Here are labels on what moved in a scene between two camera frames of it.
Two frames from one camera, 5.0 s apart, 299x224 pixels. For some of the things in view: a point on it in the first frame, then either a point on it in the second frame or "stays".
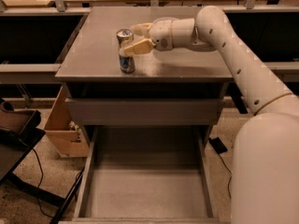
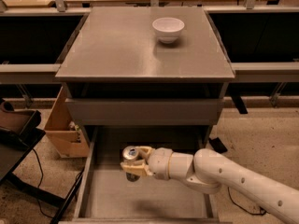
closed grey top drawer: x=146 y=111 stays
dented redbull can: x=127 y=62 -> x=130 y=154
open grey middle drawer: x=146 y=175 stays
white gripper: x=161 y=34 -> x=159 y=161
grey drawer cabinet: x=176 y=87 stays
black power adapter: x=218 y=144 stays
